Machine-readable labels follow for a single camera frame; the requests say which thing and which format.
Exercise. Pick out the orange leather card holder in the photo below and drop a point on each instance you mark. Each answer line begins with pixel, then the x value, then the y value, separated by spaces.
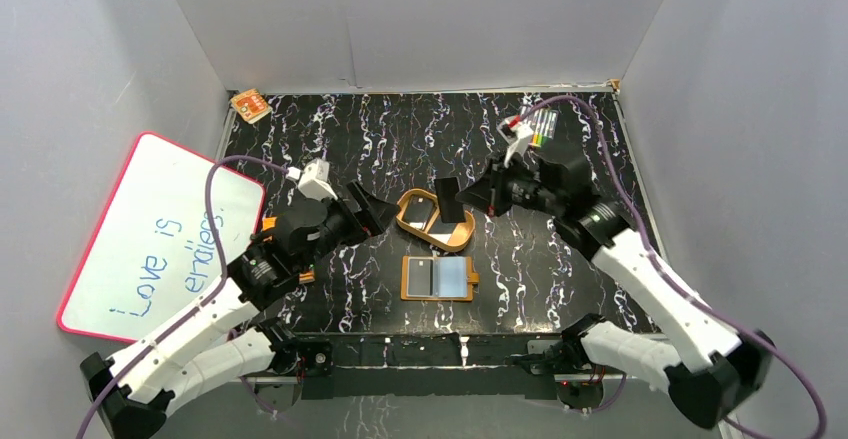
pixel 454 279

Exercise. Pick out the pack of coloured markers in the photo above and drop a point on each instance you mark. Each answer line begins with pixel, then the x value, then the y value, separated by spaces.
pixel 543 123

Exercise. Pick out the pink framed whiteboard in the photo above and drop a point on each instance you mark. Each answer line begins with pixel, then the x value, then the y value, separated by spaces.
pixel 152 251

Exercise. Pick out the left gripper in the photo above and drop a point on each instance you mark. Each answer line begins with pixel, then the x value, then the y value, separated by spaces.
pixel 355 209

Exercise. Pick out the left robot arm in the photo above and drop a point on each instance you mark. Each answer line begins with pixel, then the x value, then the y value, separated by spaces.
pixel 135 390

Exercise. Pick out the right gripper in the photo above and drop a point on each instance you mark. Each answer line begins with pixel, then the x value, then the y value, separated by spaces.
pixel 489 193

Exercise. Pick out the tan oval tray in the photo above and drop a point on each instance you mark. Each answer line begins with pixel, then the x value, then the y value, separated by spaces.
pixel 451 238

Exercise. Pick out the orange paperback book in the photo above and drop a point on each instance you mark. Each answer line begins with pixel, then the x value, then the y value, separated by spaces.
pixel 296 256

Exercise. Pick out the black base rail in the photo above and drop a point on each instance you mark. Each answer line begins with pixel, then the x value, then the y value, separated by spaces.
pixel 529 366

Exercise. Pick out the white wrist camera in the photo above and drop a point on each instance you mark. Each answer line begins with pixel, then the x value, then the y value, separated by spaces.
pixel 518 135
pixel 312 180

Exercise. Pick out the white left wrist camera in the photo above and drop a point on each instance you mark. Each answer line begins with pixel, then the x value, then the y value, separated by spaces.
pixel 312 180

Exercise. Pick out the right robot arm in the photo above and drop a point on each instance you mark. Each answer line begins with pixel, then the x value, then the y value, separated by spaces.
pixel 706 368

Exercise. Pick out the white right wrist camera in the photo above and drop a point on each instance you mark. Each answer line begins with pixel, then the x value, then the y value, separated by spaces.
pixel 518 135

